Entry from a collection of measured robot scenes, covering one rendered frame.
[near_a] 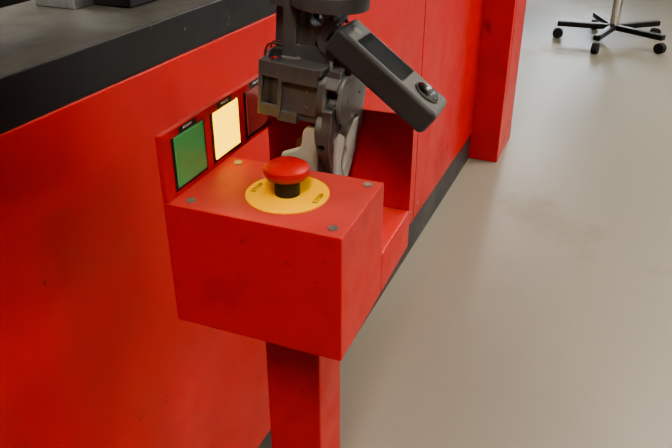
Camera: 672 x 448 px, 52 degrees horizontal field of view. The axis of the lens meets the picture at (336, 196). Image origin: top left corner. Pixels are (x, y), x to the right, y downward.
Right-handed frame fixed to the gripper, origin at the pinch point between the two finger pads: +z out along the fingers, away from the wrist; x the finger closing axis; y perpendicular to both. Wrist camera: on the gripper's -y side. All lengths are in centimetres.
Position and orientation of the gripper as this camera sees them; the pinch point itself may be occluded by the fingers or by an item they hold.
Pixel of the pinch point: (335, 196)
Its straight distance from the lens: 69.5
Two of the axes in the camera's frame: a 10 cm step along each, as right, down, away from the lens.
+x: -3.7, 4.3, -8.2
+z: -0.7, 8.7, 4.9
